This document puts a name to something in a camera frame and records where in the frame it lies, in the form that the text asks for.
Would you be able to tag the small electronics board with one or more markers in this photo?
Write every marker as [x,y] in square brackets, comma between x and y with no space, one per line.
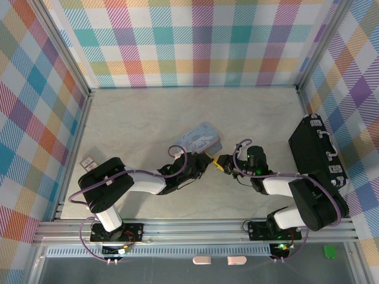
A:
[282,247]
[121,251]

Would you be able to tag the green plastic piece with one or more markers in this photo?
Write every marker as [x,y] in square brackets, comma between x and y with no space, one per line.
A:
[329,252]

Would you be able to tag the blue cartoon tin box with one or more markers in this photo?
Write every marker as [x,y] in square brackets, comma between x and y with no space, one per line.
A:
[197,137]

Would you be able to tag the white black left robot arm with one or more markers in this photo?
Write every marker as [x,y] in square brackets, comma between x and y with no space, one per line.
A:
[103,189]

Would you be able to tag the long aluminium frame rail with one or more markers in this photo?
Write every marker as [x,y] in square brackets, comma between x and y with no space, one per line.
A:
[192,230]

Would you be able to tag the aluminium frame post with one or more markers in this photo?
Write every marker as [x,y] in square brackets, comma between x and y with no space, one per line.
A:
[63,50]
[322,44]

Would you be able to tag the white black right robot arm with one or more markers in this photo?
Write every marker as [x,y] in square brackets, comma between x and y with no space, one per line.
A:
[314,201]

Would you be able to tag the black briefcase with metal clasps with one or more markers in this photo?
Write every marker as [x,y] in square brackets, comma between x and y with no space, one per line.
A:
[311,148]

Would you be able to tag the pink rounded block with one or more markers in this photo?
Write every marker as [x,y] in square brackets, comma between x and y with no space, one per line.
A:
[202,260]
[237,260]

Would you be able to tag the aluminium floor edge rail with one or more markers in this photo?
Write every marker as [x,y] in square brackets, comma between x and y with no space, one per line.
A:
[75,148]

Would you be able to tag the small brown picture card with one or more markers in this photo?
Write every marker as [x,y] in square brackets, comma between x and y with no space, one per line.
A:
[88,164]

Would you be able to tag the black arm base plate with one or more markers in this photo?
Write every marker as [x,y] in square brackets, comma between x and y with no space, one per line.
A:
[256,232]
[134,230]

